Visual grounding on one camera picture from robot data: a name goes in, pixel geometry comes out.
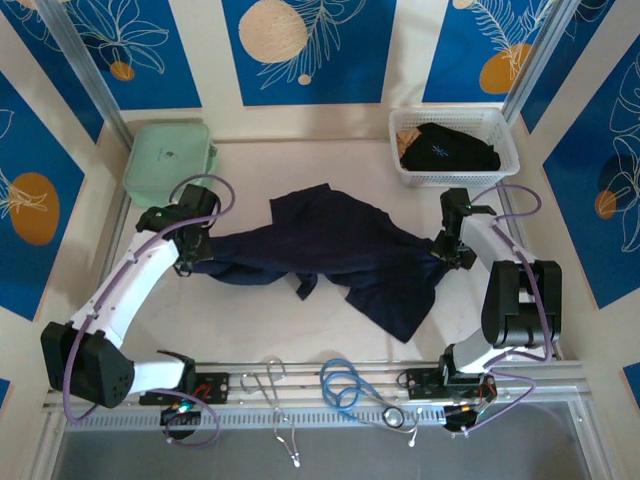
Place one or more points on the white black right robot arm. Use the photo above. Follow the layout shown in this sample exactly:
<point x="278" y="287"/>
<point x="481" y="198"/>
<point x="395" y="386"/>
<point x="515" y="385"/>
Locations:
<point x="515" y="300"/>

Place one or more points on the tan woven cloth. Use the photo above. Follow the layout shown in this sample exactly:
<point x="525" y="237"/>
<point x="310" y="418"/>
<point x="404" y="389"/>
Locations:
<point x="406" y="140"/>

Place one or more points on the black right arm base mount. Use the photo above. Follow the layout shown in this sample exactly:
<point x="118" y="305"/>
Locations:
<point x="425" y="385"/>

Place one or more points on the white plastic basket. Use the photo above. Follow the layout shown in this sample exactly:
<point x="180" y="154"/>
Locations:
<point x="502" y="130"/>

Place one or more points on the silver stethoscope chest piece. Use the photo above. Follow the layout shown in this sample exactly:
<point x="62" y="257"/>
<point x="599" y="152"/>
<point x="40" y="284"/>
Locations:
<point x="393" y="417"/>

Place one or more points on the aluminium frame post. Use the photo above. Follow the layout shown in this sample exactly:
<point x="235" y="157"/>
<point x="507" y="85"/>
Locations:
<point x="82" y="65"/>
<point x="536" y="65"/>

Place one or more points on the black t-shirt with blue print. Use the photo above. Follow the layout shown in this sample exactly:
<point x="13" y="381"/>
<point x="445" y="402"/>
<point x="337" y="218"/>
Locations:
<point x="450" y="152"/>

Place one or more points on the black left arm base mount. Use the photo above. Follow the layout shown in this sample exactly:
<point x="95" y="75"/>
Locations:
<point x="215" y="387"/>

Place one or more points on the aluminium slotted rail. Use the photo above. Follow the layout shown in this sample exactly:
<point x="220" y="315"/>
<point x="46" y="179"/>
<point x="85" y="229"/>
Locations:
<point x="125" y="412"/>

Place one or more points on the navy blue t-shirt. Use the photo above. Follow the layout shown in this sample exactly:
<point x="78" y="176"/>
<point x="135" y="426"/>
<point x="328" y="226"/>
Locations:
<point x="340" y="235"/>

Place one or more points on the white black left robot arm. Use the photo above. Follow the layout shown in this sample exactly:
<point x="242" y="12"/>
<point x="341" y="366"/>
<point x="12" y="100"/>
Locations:
<point x="125" y="285"/>

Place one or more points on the green lidded container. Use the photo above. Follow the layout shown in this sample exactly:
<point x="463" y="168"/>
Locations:
<point x="165" y="155"/>

